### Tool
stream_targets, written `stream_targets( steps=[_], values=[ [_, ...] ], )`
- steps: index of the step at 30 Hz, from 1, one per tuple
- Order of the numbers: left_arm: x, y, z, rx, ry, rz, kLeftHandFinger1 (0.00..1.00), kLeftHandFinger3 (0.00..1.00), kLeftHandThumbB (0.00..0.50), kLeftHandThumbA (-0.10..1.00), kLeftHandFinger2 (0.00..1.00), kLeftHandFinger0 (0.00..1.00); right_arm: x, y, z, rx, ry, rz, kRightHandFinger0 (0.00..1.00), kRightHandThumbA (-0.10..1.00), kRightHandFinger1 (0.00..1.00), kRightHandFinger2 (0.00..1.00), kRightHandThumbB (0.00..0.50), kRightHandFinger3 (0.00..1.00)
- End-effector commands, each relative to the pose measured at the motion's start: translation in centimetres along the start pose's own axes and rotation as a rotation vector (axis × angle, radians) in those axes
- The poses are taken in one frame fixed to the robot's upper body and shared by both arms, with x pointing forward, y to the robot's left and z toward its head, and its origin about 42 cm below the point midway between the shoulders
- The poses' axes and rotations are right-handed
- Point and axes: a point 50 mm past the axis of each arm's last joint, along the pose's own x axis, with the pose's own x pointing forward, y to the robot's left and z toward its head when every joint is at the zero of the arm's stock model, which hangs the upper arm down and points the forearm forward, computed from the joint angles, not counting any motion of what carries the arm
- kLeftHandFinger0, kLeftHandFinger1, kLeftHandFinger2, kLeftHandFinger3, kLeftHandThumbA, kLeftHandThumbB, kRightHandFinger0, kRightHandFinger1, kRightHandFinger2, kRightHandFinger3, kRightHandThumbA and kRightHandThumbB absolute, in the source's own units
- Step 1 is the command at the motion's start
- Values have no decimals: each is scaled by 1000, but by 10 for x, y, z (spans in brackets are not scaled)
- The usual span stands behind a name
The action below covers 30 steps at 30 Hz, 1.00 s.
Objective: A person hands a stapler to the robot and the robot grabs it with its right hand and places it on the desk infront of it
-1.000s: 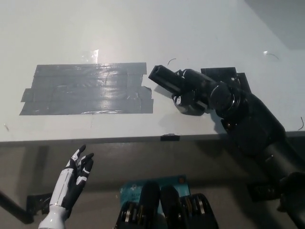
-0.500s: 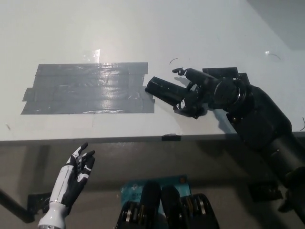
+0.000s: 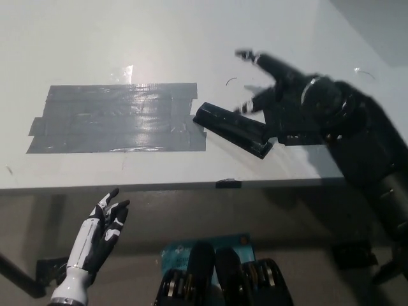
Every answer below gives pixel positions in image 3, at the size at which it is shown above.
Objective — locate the black stapler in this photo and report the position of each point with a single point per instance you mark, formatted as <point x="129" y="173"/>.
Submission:
<point x="232" y="127"/>

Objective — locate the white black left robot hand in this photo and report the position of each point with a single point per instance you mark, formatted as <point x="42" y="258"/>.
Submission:
<point x="95" y="232"/>

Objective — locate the grey duct tape patch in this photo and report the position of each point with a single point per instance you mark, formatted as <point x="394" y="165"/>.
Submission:
<point x="121" y="121"/>

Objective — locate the black table leg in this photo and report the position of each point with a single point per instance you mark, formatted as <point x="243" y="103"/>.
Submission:
<point x="387" y="271"/>
<point x="16" y="275"/>

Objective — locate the clear tape piece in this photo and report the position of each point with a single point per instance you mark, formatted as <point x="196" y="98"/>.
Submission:
<point x="124" y="75"/>

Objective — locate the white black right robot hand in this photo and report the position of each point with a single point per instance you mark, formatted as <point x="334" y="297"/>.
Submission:
<point x="287" y="105"/>

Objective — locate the teal box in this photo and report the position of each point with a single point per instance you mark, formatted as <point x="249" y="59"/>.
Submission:
<point x="178" y="253"/>

